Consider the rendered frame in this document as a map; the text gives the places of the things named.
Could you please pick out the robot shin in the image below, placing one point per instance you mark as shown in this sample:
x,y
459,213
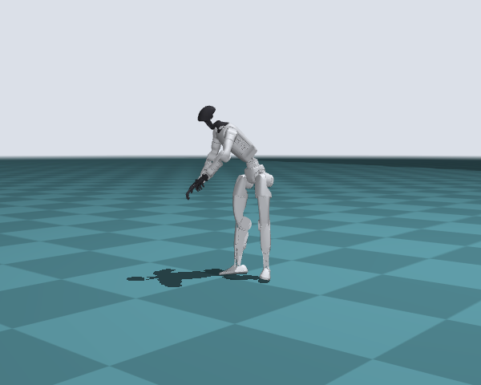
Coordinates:
x,y
240,242
265,236

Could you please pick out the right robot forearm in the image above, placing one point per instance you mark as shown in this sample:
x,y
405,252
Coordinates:
x,y
204,169

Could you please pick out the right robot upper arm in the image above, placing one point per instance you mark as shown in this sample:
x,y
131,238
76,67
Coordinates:
x,y
215,147

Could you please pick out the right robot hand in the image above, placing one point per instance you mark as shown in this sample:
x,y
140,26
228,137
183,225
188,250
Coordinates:
x,y
191,188

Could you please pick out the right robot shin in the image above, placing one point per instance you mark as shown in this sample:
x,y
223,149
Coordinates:
x,y
240,242

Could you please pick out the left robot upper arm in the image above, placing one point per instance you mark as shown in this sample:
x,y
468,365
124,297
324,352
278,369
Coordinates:
x,y
229,138

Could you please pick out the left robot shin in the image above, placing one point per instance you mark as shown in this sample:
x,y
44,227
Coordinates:
x,y
265,236

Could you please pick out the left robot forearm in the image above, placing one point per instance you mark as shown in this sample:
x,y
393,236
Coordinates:
x,y
214,166

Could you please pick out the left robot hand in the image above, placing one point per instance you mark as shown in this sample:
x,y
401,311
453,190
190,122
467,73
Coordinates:
x,y
200,181

